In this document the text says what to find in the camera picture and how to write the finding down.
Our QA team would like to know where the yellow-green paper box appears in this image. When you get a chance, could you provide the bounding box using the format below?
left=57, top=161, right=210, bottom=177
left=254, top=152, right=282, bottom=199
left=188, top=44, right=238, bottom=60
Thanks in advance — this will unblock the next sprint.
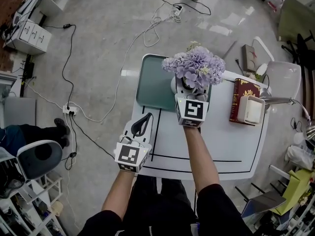
left=275, top=169, right=315, bottom=216

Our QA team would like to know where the white rectangular holder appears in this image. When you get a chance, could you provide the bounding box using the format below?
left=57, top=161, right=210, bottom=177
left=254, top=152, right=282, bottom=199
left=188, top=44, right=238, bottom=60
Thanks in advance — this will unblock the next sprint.
left=237, top=95, right=266, bottom=127

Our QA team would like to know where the brown cardboard box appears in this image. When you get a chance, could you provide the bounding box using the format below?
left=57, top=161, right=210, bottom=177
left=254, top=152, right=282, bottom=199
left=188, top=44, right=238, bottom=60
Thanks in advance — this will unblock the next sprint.
left=241, top=44, right=259, bottom=73

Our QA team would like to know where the long white cable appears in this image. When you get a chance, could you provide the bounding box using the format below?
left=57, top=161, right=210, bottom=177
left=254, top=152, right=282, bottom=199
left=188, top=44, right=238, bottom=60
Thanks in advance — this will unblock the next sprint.
left=73, top=8, right=182, bottom=122

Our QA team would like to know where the red book gold ornament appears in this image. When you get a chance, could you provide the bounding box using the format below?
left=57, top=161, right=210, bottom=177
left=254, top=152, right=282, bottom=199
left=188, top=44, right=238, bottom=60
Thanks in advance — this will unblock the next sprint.
left=229, top=78, right=261, bottom=125

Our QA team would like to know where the white chair grey seat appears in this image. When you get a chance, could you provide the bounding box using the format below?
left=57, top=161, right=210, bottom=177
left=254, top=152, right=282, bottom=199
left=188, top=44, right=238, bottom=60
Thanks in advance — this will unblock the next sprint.
left=16, top=140, right=63, bottom=181

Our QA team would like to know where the person's left forearm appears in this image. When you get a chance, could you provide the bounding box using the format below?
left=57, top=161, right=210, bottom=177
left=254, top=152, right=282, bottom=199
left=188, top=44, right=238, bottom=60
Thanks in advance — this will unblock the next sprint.
left=101, top=169, right=137, bottom=222

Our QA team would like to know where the white drawer cabinet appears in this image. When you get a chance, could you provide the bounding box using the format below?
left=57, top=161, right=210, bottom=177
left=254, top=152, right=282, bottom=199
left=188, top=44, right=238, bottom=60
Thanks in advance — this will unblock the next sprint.
left=2, top=18, right=53, bottom=57

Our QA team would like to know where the black router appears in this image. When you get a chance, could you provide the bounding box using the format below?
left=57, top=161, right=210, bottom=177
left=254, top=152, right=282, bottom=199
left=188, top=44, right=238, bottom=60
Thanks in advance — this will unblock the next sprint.
left=18, top=54, right=35, bottom=98

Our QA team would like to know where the white wire storage rack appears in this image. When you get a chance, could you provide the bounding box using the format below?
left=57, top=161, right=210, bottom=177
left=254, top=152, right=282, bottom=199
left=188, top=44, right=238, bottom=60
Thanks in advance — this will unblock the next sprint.
left=0, top=175, right=65, bottom=236

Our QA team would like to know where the clear plastic bag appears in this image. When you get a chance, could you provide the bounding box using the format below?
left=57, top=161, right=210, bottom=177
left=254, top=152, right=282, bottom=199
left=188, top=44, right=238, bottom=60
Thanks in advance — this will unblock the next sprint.
left=284, top=145, right=315, bottom=171

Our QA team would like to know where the person's black clothing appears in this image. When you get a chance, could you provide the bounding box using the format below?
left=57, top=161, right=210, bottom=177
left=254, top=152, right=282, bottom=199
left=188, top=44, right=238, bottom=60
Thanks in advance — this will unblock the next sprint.
left=76, top=175, right=254, bottom=236

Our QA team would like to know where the white power strip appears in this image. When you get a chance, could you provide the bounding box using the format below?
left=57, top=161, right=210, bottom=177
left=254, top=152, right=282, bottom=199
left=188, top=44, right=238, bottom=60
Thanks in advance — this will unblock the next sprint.
left=62, top=104, right=78, bottom=116
left=170, top=3, right=184, bottom=16

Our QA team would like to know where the grey folder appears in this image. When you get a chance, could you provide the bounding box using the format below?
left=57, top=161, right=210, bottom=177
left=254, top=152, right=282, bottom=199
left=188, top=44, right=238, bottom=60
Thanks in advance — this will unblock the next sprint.
left=248, top=190, right=287, bottom=213

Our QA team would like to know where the white plastic chair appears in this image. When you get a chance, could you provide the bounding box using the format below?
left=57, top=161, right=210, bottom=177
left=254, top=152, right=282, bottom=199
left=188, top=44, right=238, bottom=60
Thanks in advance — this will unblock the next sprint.
left=252, top=36, right=302, bottom=93

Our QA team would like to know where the long black cable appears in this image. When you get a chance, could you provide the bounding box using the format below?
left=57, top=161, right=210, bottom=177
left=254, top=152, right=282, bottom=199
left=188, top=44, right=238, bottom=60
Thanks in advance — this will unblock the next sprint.
left=43, top=23, right=77, bottom=109

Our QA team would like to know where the black office chair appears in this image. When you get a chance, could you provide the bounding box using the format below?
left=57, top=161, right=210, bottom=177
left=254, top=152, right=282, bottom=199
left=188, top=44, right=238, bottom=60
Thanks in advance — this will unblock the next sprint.
left=281, top=30, right=315, bottom=66

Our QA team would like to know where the silver desk lamp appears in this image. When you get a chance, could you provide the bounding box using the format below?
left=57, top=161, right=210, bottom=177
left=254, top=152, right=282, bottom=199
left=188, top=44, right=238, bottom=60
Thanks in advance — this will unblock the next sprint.
left=259, top=87, right=315, bottom=144

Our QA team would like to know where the olive green board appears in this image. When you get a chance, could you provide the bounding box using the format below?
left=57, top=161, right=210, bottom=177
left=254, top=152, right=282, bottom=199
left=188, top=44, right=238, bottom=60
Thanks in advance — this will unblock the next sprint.
left=277, top=0, right=315, bottom=44

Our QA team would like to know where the teal tray white rim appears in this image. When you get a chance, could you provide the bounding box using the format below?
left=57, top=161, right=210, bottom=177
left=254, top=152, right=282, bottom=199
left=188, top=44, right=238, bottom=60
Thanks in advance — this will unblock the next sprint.
left=135, top=54, right=213, bottom=112

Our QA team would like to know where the grey flat stick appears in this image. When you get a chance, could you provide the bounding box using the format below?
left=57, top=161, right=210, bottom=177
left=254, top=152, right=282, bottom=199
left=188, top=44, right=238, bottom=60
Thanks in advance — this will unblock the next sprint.
left=222, top=40, right=239, bottom=59

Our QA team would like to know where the small white flower bunch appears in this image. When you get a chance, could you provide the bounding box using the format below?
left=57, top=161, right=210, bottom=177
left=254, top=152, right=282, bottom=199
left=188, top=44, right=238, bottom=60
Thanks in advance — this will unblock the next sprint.
left=245, top=62, right=269, bottom=82

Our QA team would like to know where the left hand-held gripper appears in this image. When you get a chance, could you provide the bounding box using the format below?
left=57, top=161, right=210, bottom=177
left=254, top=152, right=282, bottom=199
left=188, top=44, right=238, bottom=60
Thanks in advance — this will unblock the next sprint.
left=114, top=113, right=155, bottom=174

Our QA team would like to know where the person's right forearm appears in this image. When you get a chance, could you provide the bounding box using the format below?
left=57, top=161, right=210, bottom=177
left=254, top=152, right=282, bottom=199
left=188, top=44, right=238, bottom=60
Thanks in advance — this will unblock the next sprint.
left=183, top=125, right=221, bottom=194

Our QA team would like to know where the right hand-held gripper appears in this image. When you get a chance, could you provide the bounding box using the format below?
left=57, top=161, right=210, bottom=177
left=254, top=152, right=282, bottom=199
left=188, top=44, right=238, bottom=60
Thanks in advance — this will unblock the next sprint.
left=174, top=77, right=212, bottom=128

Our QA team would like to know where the purple potted flower white pot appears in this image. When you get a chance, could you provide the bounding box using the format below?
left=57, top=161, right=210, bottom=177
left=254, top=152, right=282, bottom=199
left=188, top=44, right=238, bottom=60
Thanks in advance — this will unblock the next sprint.
left=161, top=41, right=226, bottom=94

